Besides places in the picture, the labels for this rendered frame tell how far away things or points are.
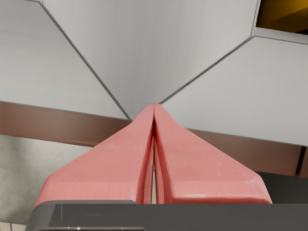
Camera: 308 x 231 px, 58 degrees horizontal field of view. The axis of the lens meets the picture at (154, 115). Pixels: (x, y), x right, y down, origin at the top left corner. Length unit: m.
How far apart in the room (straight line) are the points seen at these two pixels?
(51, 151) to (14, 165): 0.07
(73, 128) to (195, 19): 0.17
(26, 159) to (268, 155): 0.37
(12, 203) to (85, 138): 0.27
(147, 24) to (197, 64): 0.06
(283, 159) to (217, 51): 0.15
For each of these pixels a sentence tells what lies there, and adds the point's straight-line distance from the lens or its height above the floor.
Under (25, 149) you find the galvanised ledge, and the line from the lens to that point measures 0.50.
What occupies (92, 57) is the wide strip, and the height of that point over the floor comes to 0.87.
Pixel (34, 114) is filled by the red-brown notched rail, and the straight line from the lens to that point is 0.32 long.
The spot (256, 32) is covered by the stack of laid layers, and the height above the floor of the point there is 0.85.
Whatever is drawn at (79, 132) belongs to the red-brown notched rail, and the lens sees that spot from 0.31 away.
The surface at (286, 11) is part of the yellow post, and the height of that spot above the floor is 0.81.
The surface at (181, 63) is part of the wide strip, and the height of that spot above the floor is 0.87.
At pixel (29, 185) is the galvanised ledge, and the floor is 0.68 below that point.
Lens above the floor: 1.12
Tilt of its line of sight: 80 degrees down
